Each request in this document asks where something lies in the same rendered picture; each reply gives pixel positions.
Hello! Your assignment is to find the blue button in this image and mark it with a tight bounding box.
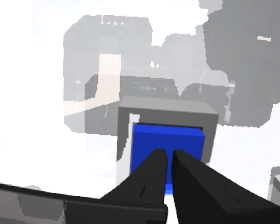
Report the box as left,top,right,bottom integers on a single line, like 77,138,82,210
115,96,219,197

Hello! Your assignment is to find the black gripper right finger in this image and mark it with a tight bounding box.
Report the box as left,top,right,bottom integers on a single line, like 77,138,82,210
171,149,280,224

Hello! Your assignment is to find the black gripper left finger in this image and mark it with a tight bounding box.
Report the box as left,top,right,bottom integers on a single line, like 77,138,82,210
0,148,169,224

